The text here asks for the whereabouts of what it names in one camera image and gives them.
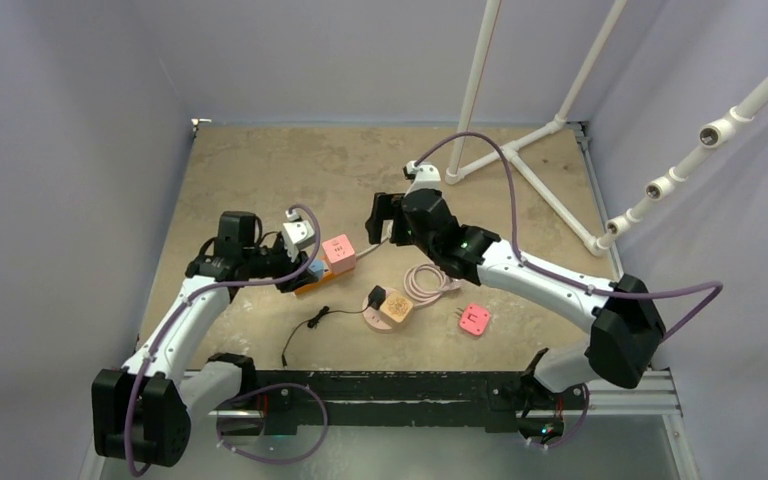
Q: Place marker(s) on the white pipe frame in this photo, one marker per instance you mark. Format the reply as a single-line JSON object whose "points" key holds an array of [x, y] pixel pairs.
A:
{"points": [[455, 171]]}

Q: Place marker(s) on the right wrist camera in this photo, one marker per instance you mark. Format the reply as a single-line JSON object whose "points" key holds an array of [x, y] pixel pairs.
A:
{"points": [[421, 176]]}

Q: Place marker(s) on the orange power strip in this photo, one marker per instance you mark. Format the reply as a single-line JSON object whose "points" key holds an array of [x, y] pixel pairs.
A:
{"points": [[329, 277]]}

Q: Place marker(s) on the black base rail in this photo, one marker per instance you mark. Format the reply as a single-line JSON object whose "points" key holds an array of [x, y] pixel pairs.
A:
{"points": [[495, 401]]}

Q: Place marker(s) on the light blue small block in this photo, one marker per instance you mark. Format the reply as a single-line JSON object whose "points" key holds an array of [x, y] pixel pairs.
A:
{"points": [[318, 268]]}

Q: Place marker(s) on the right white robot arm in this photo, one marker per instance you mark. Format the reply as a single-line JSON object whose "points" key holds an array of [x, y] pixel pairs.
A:
{"points": [[623, 327]]}

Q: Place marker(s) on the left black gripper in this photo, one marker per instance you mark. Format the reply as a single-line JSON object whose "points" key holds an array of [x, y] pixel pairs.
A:
{"points": [[289, 265]]}

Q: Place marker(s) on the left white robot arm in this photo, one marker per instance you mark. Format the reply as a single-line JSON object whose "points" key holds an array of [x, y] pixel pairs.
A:
{"points": [[143, 411]]}

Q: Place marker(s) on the beige cube power socket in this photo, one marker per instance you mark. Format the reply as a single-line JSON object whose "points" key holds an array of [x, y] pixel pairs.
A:
{"points": [[395, 309]]}

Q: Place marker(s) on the white pipe with fittings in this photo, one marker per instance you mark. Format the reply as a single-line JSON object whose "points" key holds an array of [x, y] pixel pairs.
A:
{"points": [[711, 137]]}

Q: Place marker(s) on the black power adapter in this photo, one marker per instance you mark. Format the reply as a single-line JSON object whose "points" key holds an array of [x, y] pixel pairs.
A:
{"points": [[376, 297]]}

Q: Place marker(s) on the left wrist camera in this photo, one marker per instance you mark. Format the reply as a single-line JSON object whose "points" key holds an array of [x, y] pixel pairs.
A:
{"points": [[297, 234]]}

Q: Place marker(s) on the pink square plug adapter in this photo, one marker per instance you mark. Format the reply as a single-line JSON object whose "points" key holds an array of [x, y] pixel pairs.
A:
{"points": [[473, 319]]}

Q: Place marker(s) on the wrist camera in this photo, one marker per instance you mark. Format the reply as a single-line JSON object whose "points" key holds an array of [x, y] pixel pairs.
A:
{"points": [[421, 176], [297, 234]]}

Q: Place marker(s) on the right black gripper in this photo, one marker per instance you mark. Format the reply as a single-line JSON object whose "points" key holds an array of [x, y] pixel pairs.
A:
{"points": [[387, 219]]}

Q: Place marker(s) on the pink round power socket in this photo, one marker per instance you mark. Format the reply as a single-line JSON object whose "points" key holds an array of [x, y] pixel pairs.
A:
{"points": [[374, 321]]}

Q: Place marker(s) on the pink cube socket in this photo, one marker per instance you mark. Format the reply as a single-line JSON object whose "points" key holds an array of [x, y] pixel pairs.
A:
{"points": [[338, 254]]}

